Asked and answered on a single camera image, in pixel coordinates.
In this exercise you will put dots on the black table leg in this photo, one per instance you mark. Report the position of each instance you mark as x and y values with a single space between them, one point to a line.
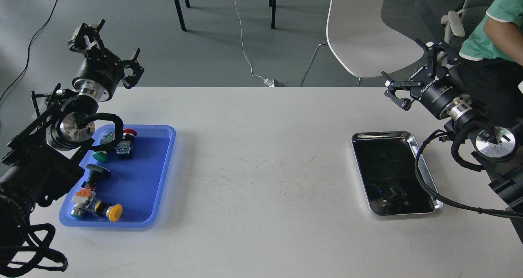
272 5
179 13

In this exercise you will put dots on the yellow push button switch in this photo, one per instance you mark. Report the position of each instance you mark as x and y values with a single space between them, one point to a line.
111 211

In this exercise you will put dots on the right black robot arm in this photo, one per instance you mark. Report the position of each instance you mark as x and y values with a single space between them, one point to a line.
477 144

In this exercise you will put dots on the orange green switch block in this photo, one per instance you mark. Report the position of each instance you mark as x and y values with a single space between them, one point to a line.
84 201

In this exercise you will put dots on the black selector switch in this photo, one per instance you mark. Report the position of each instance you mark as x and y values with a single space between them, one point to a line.
96 173

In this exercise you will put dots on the white plastic chair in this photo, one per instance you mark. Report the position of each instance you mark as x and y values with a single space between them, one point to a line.
362 43

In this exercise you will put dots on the red push button switch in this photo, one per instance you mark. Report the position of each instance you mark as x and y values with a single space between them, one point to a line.
124 149

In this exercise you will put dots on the black table leg right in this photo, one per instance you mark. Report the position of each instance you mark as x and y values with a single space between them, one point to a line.
272 5

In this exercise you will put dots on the person in green shirt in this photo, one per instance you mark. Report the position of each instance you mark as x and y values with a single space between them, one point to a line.
492 62

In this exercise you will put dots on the silver metal tray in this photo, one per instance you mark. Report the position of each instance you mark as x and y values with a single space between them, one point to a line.
386 164

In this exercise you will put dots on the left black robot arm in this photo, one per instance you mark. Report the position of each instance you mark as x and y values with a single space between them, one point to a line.
44 161

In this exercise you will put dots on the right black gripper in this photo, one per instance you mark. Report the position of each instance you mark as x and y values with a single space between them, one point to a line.
439 92

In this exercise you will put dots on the black table leg left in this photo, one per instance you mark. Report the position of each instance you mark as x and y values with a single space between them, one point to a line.
179 13

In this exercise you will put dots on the green push button switch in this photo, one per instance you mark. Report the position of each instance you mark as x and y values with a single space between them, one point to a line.
102 156

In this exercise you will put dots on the grey office chair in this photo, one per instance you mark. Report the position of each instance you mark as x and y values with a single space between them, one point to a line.
461 23

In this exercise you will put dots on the blue plastic tray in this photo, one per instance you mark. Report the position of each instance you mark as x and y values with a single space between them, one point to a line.
137 183

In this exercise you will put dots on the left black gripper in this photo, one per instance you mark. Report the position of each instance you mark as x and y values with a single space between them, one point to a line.
99 75

